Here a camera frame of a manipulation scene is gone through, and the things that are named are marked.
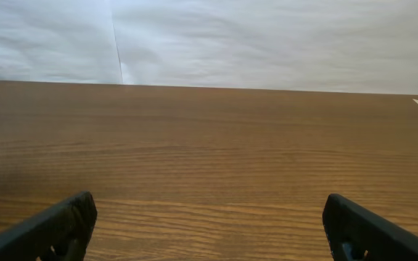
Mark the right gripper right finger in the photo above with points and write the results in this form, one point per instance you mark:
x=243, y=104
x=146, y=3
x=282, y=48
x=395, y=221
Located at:
x=368, y=232

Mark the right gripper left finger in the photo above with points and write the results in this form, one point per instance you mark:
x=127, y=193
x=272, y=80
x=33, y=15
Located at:
x=49, y=232

